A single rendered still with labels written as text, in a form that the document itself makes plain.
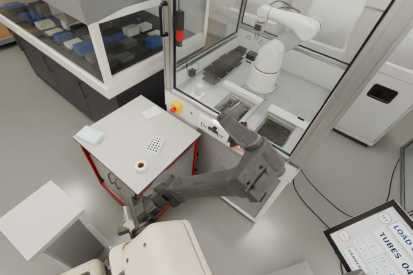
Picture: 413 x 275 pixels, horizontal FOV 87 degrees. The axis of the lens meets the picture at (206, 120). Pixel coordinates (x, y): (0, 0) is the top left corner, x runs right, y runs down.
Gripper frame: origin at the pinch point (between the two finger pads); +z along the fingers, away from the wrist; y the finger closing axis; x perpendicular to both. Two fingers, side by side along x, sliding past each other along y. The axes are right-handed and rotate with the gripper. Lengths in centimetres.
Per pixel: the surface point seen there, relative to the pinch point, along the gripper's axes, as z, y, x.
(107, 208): 13, -9, 148
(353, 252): 49, -26, -24
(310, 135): 17.3, 11.9, -22.8
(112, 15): -86, 49, 49
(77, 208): -25, -38, 81
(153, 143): -15, 11, 63
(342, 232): 46, -20, -22
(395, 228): 46, -19, -40
